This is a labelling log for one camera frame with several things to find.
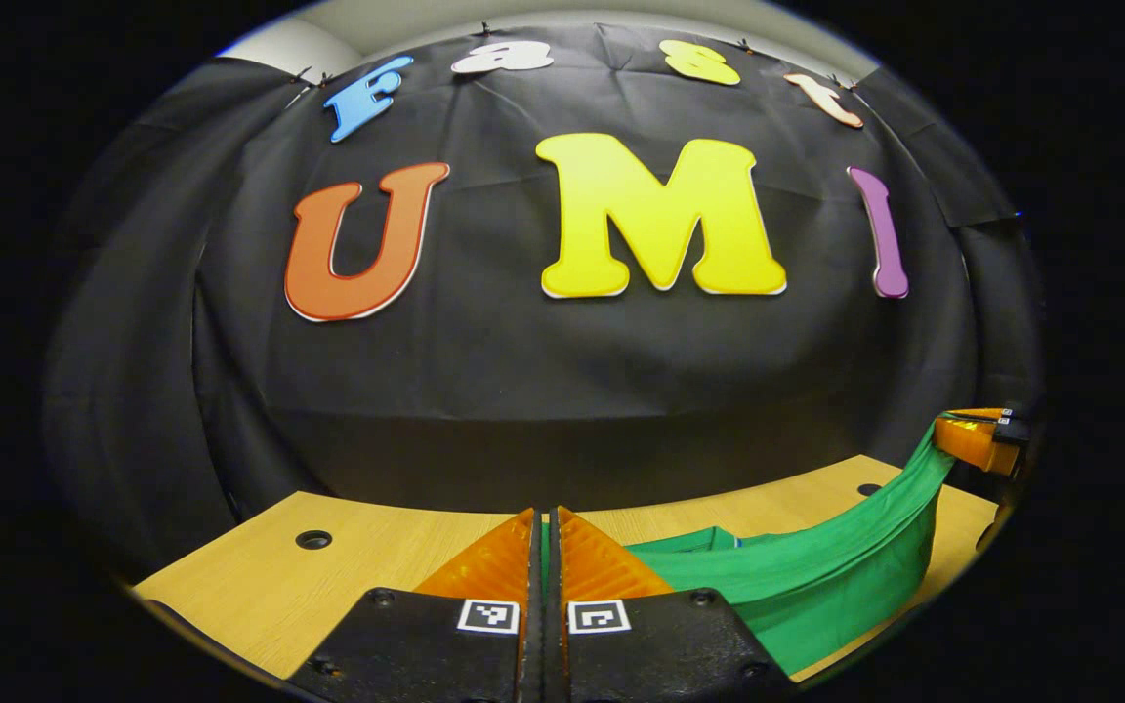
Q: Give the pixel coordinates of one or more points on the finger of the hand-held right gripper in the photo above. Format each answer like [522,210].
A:
[973,444]

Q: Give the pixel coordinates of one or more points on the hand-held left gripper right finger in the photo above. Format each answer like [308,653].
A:
[660,649]

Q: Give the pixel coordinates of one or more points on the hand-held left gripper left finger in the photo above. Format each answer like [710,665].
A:
[426,644]

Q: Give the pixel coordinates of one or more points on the black backdrop cloth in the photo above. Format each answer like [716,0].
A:
[543,391]

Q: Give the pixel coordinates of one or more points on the green T-shirt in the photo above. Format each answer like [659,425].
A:
[816,576]

